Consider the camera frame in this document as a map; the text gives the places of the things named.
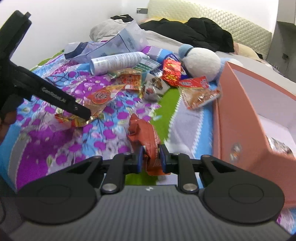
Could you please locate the red snack wrapper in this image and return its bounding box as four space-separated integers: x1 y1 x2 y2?
127 114 170 176

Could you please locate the red label dried snack pack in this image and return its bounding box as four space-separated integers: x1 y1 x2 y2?
178 76 221 109

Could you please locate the red foil tea packet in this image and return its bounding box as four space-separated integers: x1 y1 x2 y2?
161 58 182 87

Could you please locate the red peanut snack pack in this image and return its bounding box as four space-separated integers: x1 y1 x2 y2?
107 68 142 91

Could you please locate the shrimp snack clear pack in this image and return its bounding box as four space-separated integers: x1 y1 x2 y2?
266 136 294 157

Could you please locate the green label snack pack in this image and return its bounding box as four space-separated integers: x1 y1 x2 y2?
134 57 161 73

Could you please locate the orange label snack pack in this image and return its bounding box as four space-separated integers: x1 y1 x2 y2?
55 85 125 128

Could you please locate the person's left hand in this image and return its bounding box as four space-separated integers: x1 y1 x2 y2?
0 110 17 143

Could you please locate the floral purple bed sheet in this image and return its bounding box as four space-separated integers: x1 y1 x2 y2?
0 41 296 235

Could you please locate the white spray can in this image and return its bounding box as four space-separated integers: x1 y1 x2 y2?
89 52 147 76

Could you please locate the pink cardboard box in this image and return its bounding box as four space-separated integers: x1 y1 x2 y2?
213 63 295 207

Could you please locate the white blue plush toy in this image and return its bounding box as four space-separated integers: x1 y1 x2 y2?
178 44 243 82

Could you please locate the translucent blue plastic bag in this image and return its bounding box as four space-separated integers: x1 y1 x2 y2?
64 19 149 64

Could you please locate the beige pink pillow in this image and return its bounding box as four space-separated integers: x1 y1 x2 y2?
234 42 262 60

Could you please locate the black clothing pile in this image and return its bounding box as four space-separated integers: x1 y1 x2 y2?
140 18 234 53

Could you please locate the cream quilted headboard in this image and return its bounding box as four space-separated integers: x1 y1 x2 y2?
147 0 272 59

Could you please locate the white wardrobe cabinet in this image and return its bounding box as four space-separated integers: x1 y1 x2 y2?
267 0 296 82

